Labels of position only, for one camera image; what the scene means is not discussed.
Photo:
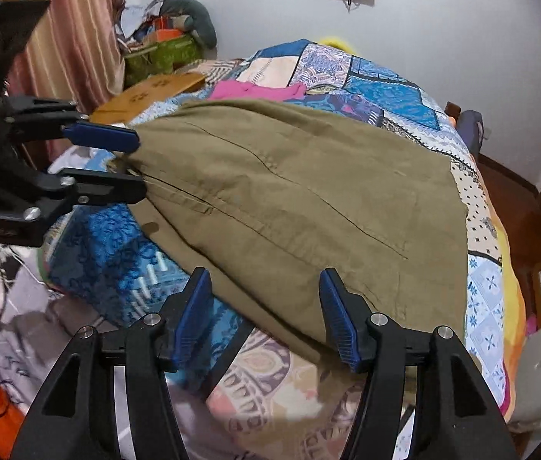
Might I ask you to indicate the green storage bag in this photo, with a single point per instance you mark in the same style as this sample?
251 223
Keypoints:
165 55

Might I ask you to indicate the grey blue backpack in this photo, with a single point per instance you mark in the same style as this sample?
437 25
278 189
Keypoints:
469 129

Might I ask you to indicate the khaki pants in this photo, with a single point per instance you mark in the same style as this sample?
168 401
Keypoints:
275 191

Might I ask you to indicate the striped pink curtain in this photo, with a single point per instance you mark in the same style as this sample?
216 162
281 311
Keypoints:
74 33

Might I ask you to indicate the grey plush pillow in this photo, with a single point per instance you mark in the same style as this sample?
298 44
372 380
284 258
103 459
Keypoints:
201 21

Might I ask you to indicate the pile of clothes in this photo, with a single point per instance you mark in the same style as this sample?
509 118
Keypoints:
138 12

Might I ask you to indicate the pink cloth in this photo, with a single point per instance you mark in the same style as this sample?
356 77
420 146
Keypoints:
251 91

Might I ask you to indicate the patchwork blanket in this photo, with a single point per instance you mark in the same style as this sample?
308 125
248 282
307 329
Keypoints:
385 91

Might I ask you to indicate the white grey printed cloth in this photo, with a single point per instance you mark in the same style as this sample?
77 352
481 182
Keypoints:
21 306

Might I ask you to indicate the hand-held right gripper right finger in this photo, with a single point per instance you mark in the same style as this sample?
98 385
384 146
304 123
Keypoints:
342 328

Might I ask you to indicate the wooden lap tray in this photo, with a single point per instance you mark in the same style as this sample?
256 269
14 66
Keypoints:
155 91

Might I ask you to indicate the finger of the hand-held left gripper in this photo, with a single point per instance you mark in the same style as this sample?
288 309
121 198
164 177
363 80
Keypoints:
107 187
102 136

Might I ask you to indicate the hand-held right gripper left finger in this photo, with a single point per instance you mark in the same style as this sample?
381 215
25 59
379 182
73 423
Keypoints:
193 318

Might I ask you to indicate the yellow foam tube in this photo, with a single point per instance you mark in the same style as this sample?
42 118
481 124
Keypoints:
335 40

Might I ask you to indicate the orange box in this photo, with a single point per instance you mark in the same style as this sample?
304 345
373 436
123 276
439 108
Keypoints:
167 33

